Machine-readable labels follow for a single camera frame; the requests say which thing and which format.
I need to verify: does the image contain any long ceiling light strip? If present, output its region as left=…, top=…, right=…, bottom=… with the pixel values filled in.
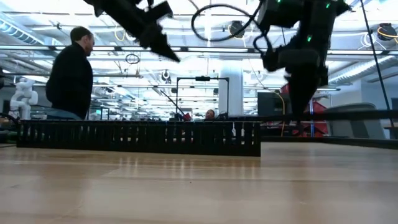
left=0, top=45, right=398, bottom=55

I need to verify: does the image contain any black gantry frame with camera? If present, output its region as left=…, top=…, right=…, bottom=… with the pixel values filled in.
left=175, top=75, right=230, bottom=121

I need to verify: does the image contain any thick black hanging cable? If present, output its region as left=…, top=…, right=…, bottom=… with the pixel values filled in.
left=359, top=0, right=395, bottom=127

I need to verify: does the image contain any black slotted cable duct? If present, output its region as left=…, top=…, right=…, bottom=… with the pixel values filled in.
left=17, top=119, right=261, bottom=157

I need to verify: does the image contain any black monitor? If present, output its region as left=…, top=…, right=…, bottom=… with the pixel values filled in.
left=257, top=91, right=292, bottom=116

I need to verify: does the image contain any red shelf rack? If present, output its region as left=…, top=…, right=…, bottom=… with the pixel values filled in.
left=298, top=101, right=327, bottom=138

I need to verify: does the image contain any yellow hanging cord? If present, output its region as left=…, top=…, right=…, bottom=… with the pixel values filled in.
left=275, top=91, right=286, bottom=138

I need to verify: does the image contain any black duct cover strip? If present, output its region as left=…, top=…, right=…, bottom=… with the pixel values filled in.
left=228, top=109, right=398, bottom=123

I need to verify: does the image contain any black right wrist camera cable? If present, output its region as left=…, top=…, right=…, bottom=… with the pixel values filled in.
left=190, top=2, right=274, bottom=62

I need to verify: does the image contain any white column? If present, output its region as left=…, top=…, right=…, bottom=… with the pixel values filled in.
left=218, top=60, right=244, bottom=116

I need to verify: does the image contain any black zip tie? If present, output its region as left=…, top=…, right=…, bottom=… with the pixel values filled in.
left=160, top=90, right=186, bottom=121

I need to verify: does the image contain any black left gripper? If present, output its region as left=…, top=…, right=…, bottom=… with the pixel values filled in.
left=83, top=0, right=182, bottom=63

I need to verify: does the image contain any small white ringed ceiling reel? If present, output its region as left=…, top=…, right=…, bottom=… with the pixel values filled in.
left=160, top=69, right=172, bottom=84

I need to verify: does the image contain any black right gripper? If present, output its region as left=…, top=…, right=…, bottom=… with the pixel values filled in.
left=278, top=0, right=337, bottom=118

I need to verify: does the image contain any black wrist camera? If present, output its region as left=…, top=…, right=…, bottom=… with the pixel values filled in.
left=262, top=46, right=280, bottom=72
left=144, top=1, right=174, bottom=22

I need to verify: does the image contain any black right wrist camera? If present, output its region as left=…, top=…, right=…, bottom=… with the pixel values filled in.
left=262, top=46, right=280, bottom=72

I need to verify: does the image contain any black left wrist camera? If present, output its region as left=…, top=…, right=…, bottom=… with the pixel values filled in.
left=144, top=1, right=174, bottom=22

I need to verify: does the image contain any black ceiling cable reel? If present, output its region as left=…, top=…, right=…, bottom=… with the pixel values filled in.
left=377, top=22, right=398, bottom=43
left=228, top=20, right=247, bottom=40

